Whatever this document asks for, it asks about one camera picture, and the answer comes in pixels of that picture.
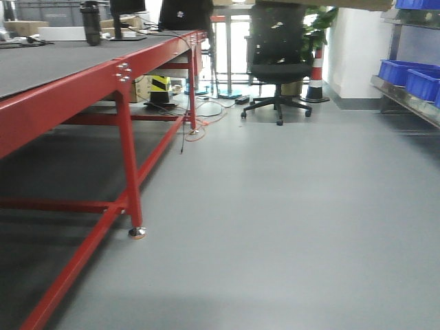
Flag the stainless steel shelf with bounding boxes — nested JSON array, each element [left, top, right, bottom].
[[371, 8, 439, 127]]

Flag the yellow black striped box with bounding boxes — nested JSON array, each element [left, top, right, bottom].
[[150, 76, 172, 104]]

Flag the cardboard box under table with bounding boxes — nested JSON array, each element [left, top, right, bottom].
[[130, 75, 152, 103]]

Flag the red white traffic cone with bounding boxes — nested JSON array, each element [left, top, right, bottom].
[[300, 47, 329, 103]]

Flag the black mesh office chair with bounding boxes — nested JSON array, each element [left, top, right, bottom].
[[241, 1, 313, 126]]

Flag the black laptop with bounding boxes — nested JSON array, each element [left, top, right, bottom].
[[158, 0, 214, 31]]

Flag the green potted plant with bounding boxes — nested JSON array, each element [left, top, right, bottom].
[[300, 5, 339, 65]]

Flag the black computer monitor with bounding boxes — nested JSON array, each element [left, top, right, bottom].
[[109, 0, 148, 42]]

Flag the blue storage bin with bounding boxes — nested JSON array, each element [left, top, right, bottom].
[[378, 59, 439, 87], [405, 69, 439, 102]]

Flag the black water bottle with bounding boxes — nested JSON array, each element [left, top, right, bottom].
[[80, 1, 101, 46]]

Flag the orange cable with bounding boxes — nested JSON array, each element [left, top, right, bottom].
[[185, 98, 228, 142]]

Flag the red frame workbench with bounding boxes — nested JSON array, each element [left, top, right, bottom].
[[1, 30, 206, 329]]

